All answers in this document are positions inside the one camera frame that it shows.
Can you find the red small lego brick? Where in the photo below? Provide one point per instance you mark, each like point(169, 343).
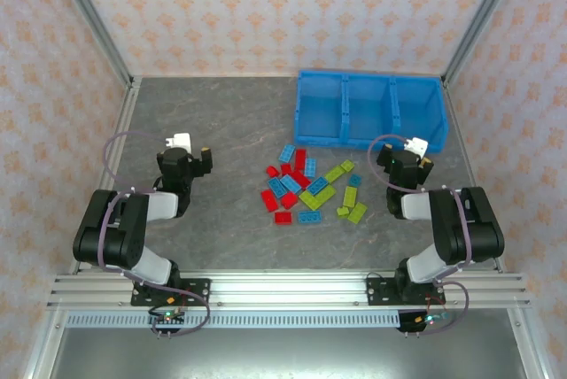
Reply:
point(272, 171)
point(286, 169)

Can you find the green small lego brick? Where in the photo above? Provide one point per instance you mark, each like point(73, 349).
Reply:
point(343, 211)

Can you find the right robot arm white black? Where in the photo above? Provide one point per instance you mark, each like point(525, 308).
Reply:
point(469, 228)

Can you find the blue three-compartment plastic bin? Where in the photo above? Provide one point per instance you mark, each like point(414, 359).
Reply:
point(323, 104)

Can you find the red long lego brick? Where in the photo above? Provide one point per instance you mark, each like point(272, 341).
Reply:
point(300, 158)

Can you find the small circuit board with LED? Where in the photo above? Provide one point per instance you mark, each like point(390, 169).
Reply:
point(167, 318)
point(427, 319)

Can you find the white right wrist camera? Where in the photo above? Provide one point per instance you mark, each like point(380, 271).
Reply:
point(417, 145)

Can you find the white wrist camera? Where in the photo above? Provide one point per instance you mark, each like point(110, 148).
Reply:
point(180, 140)
point(417, 145)

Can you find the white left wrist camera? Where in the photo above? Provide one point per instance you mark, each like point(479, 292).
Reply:
point(180, 140)

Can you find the aluminium side rail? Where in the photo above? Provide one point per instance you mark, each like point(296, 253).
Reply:
point(127, 109)
point(460, 131)

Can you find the thin aluminium cross rail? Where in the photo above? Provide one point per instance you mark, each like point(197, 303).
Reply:
point(212, 75)

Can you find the wide aluminium mounting rail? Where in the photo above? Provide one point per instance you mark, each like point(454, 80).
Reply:
point(288, 290)

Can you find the aluminium frame post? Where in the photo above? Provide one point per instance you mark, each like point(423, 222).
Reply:
point(97, 20)
point(479, 20)

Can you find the aluminium frame leg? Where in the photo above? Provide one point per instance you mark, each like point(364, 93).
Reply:
point(536, 357)
point(45, 343)

